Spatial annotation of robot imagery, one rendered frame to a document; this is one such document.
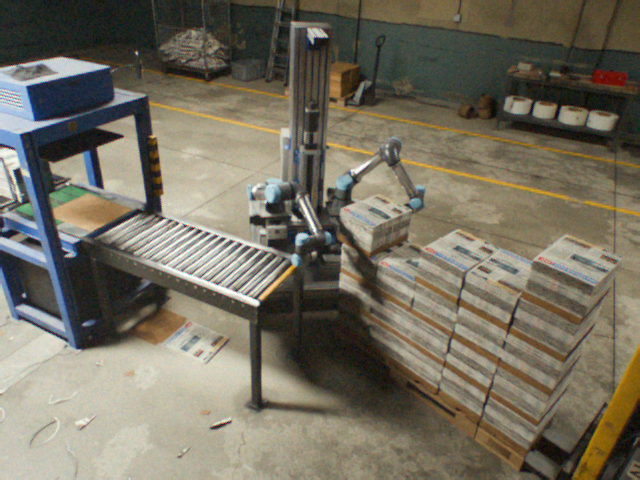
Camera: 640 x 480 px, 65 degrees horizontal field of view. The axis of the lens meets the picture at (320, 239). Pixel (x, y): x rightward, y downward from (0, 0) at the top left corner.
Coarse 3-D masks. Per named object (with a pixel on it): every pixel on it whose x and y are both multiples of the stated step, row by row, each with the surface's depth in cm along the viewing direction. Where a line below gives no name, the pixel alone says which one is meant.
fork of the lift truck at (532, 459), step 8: (424, 392) 321; (432, 400) 318; (528, 456) 284; (536, 456) 284; (528, 464) 280; (536, 464) 280; (544, 464) 280; (536, 472) 277; (544, 472) 276; (552, 472) 276
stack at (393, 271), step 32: (352, 256) 324; (384, 256) 316; (416, 256) 318; (352, 288) 334; (384, 288) 313; (416, 288) 294; (352, 320) 348; (384, 320) 323; (416, 320) 302; (448, 320) 285; (480, 320) 269; (352, 352) 358; (384, 352) 334; (416, 352) 312; (448, 352) 294; (416, 384) 321; (448, 384) 300; (448, 416) 312; (480, 416) 291
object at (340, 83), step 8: (336, 64) 915; (344, 64) 918; (352, 64) 923; (336, 72) 863; (344, 72) 869; (352, 72) 894; (336, 80) 869; (344, 80) 878; (352, 80) 904; (288, 88) 917; (336, 88) 875; (344, 88) 884; (352, 88) 911; (288, 96) 923; (336, 96) 880; (344, 96) 886; (352, 96) 903; (336, 104) 886; (344, 104) 881
